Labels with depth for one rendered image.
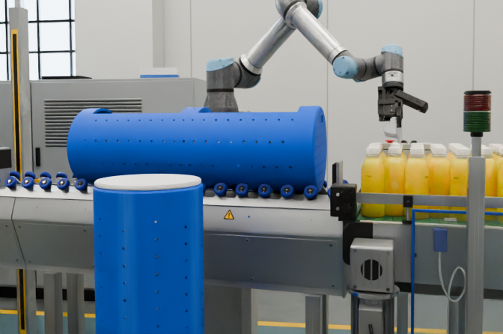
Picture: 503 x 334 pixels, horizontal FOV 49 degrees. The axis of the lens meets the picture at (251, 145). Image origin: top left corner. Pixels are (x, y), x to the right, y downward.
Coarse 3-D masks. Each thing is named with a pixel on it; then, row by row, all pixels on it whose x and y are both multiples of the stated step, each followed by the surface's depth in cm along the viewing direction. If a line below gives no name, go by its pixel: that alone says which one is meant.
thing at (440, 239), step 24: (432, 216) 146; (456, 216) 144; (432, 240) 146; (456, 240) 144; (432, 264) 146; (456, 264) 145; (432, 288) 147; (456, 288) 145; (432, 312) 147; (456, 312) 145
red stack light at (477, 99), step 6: (468, 96) 131; (474, 96) 130; (480, 96) 130; (486, 96) 130; (468, 102) 131; (474, 102) 130; (480, 102) 130; (486, 102) 130; (468, 108) 132; (474, 108) 130; (480, 108) 130; (486, 108) 130
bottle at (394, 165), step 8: (392, 160) 163; (400, 160) 163; (392, 168) 162; (400, 168) 162; (392, 176) 162; (400, 176) 162; (392, 184) 162; (400, 184) 162; (392, 192) 162; (400, 192) 162; (392, 208) 163; (400, 208) 162
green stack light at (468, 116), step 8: (464, 112) 133; (472, 112) 131; (480, 112) 130; (488, 112) 130; (464, 120) 133; (472, 120) 131; (480, 120) 130; (488, 120) 130; (464, 128) 133; (472, 128) 131; (480, 128) 130; (488, 128) 131
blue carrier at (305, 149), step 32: (96, 128) 189; (128, 128) 186; (160, 128) 183; (192, 128) 179; (224, 128) 176; (256, 128) 173; (288, 128) 171; (320, 128) 179; (96, 160) 189; (128, 160) 185; (160, 160) 182; (192, 160) 178; (224, 160) 175; (256, 160) 172; (288, 160) 169; (320, 160) 180
